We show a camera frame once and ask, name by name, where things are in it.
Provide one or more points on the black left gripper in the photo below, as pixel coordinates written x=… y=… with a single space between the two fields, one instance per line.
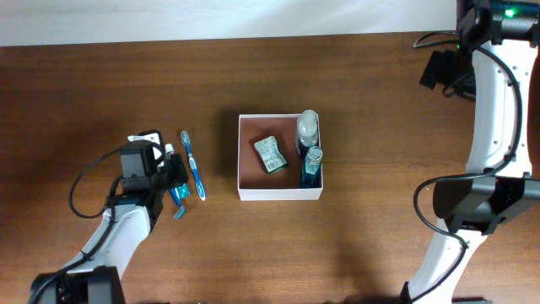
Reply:
x=177 y=170

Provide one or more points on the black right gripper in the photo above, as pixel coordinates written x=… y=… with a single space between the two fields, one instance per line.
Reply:
x=438 y=73

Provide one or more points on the blue pen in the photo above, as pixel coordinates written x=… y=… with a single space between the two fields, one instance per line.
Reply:
x=181 y=208

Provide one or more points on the green toothpaste tube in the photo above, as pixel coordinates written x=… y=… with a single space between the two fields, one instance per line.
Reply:
x=182 y=191

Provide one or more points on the blue white toothbrush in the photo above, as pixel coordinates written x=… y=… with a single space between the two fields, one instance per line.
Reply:
x=186 y=142

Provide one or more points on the green white soap box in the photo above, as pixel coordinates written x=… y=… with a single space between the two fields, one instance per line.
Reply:
x=270 y=155

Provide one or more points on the purple foam soap bottle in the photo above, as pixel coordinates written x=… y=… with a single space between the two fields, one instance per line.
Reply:
x=306 y=132

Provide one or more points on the blue mouthwash bottle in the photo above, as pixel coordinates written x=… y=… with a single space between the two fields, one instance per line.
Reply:
x=311 y=169

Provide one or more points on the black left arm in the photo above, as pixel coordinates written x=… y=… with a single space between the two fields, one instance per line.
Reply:
x=131 y=210

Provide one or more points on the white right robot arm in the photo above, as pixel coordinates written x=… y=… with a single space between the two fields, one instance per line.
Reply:
x=495 y=47

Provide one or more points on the white box pink inside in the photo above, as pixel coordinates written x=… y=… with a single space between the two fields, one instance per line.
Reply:
x=253 y=182

